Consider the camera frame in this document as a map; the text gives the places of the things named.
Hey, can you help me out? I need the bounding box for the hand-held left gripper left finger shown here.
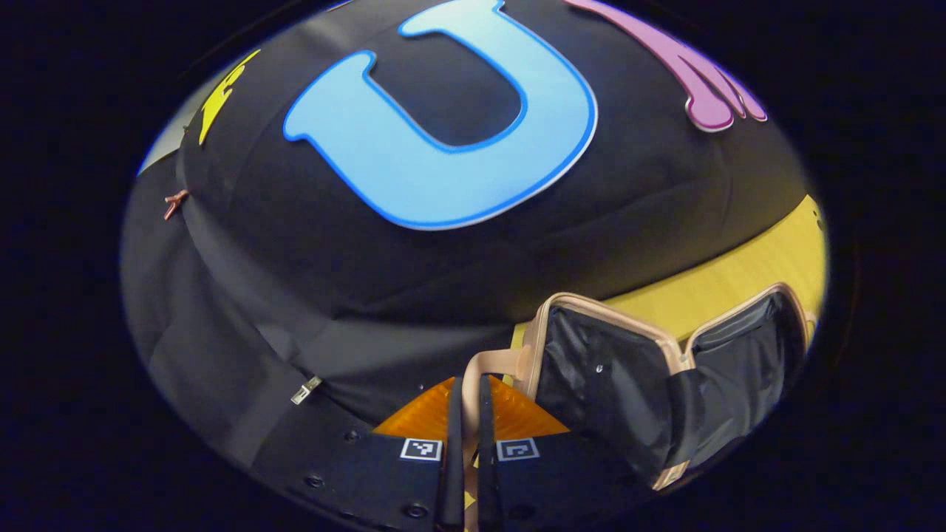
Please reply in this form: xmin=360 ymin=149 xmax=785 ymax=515
xmin=251 ymin=377 xmax=465 ymax=530

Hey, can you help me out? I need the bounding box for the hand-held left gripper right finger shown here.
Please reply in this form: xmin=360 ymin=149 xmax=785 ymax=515
xmin=477 ymin=373 xmax=657 ymax=530

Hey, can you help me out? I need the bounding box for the pink suitcase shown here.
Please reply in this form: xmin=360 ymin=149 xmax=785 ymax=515
xmin=462 ymin=283 xmax=817 ymax=492

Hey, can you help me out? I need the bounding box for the silver cloth clip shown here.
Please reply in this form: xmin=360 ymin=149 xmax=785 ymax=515
xmin=290 ymin=375 xmax=324 ymax=406

